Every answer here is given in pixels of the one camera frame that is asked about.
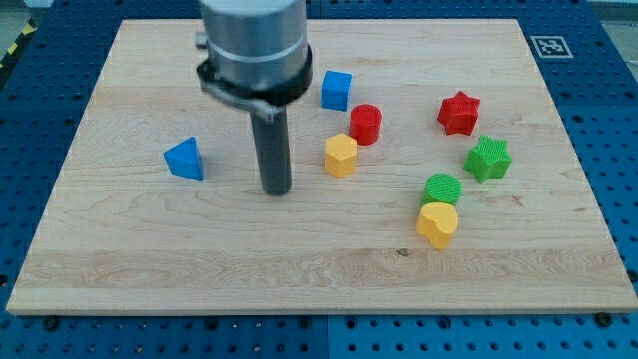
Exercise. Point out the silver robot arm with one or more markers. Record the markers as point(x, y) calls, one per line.
point(259, 59)

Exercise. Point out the blue triangle block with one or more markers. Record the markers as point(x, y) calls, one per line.
point(184, 160)

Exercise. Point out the yellow hexagon block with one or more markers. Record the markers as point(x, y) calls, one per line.
point(340, 155)

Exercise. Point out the red cylinder block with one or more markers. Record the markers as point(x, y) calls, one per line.
point(365, 124)

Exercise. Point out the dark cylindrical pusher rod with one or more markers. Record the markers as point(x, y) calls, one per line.
point(273, 152)

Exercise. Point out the blue cube block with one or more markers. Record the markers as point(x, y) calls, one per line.
point(335, 90)

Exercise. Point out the wooden board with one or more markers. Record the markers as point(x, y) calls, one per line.
point(122, 235)

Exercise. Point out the green cylinder block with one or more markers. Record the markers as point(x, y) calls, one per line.
point(441, 188)

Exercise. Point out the yellow heart block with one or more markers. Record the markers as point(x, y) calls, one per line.
point(437, 222)

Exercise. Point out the red star block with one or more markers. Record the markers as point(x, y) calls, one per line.
point(458, 114)

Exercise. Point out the green star block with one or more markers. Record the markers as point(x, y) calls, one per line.
point(488, 159)

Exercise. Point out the white fiducial marker tag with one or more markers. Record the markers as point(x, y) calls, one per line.
point(551, 47)

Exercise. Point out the black yellow hazard tape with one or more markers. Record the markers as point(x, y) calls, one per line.
point(16, 48)

